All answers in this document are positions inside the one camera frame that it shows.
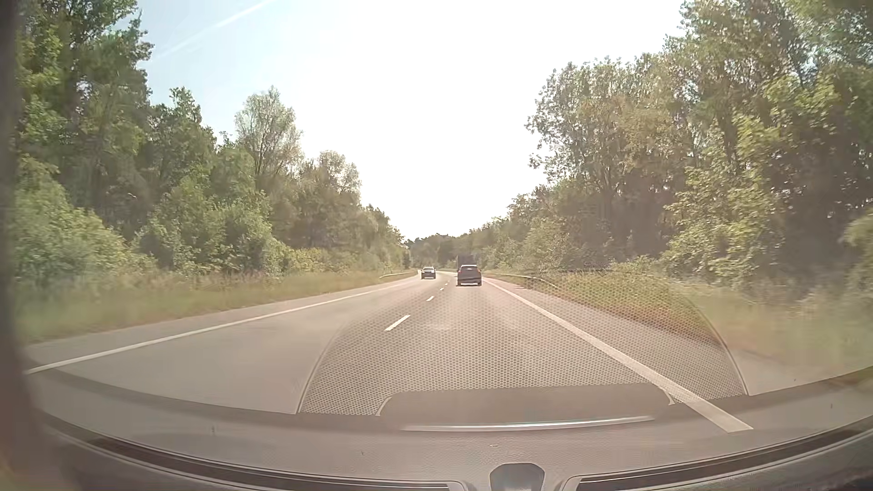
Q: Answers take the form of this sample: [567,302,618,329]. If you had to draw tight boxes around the grey asphalt road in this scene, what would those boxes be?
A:
[22,270,819,433]

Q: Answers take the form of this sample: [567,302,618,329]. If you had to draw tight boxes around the road markings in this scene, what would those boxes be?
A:
[25,271,754,434]

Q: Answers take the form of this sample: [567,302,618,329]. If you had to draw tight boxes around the car's own bonnet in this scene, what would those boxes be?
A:
[20,366,873,491]

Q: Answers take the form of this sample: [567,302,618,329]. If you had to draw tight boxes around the wood of green trees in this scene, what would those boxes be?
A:
[12,0,413,287]
[408,0,873,291]

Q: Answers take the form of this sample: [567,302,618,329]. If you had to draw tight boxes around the grass verge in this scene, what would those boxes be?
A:
[483,268,873,384]
[14,269,418,345]

